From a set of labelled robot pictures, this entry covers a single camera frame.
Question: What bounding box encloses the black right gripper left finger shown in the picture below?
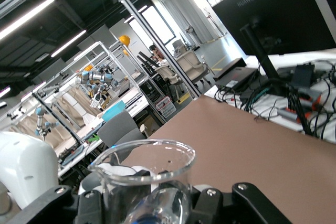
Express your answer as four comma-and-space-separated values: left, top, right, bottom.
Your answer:
0, 185, 106, 224

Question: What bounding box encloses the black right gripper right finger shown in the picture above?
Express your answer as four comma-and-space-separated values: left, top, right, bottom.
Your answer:
188, 182, 292, 224

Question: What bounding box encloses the clear glass measuring beaker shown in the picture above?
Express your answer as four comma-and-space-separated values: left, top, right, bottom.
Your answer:
87, 138, 197, 224

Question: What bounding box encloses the grey office chair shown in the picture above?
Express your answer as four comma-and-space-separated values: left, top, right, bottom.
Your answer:
97, 110, 148, 158

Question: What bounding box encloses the white plastic basket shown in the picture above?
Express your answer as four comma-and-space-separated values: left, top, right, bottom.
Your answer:
155, 97, 176, 119

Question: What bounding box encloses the teal box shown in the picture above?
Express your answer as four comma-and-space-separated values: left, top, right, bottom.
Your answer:
101, 100, 126, 122

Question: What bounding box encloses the black flat electronics box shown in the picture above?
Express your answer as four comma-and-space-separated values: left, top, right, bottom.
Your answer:
212, 57, 259, 91

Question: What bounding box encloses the beige office chair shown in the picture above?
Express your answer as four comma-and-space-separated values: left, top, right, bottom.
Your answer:
154, 65, 184, 99
176, 50, 211, 83

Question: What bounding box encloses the black power adapter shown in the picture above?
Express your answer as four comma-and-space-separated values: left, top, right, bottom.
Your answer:
291, 62, 316, 87

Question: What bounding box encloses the seated background person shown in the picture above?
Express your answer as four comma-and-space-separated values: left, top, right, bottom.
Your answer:
149, 45, 169, 67

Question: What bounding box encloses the long ceiling light tube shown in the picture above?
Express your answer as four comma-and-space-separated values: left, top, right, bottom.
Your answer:
51, 29, 87, 58
0, 0, 56, 40

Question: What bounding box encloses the black Huawei monitor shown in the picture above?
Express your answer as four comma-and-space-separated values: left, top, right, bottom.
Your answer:
211, 0, 336, 96

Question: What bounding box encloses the black cable tangle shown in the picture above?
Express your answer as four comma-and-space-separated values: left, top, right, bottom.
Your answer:
215, 61, 336, 141

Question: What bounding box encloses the white metal workbench frame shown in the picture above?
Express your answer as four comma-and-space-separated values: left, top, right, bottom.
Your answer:
34, 40, 169, 151

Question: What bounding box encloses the aluminium cell frame post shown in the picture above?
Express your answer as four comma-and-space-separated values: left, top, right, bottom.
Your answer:
98, 0, 205, 100

